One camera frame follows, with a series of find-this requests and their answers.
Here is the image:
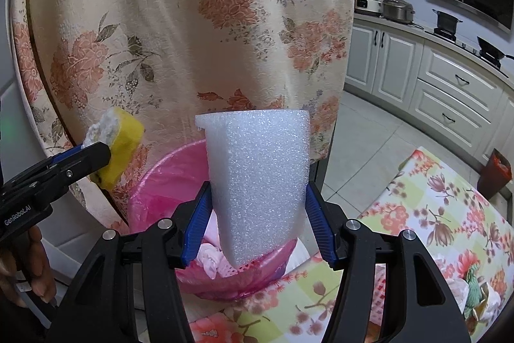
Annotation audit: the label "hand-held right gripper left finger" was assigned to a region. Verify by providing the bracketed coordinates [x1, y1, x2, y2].
[47, 180, 213, 343]

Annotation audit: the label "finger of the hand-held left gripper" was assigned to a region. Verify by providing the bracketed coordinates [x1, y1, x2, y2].
[22, 141, 113, 200]
[51, 144, 88, 164]

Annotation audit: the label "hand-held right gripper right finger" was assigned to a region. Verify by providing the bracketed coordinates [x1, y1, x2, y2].
[305, 182, 471, 343]

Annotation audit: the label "white tissue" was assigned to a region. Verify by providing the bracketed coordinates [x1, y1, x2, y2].
[199, 236, 226, 279]

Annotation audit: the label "yellow sponge piece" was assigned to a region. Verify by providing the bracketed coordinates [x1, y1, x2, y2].
[83, 107, 145, 191]

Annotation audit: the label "pink lined waste bin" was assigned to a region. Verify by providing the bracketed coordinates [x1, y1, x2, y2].
[128, 138, 300, 301]

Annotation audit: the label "white foam block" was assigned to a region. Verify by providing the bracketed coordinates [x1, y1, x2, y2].
[195, 109, 312, 266]

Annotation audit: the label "small pink foam fruit net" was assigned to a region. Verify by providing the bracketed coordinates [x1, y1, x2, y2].
[371, 263, 389, 328]

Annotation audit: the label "person's left hand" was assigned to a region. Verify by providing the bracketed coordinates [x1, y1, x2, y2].
[0, 224, 57, 307]

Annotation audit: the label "floral tablecloth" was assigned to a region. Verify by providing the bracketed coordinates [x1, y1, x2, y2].
[189, 147, 514, 343]

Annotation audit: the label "white base cabinets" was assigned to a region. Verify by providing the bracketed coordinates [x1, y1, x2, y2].
[344, 15, 514, 167]

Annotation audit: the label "dark red floor bin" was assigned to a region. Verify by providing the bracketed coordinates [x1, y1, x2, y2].
[478, 148, 512, 201]

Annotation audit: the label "floral fabric cover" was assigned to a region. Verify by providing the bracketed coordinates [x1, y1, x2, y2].
[10, 0, 356, 231]

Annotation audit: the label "white rice cooker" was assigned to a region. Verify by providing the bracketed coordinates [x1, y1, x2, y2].
[354, 0, 382, 16]

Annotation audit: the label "steel pressure cooker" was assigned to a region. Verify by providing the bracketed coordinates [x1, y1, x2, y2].
[381, 0, 415, 25]

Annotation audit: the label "black gas stove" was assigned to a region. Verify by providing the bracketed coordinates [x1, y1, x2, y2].
[425, 27, 510, 74]

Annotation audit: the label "black stock pot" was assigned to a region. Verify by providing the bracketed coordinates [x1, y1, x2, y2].
[432, 9, 463, 36]

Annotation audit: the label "black wok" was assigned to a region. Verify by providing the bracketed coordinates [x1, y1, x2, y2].
[477, 36, 514, 64]

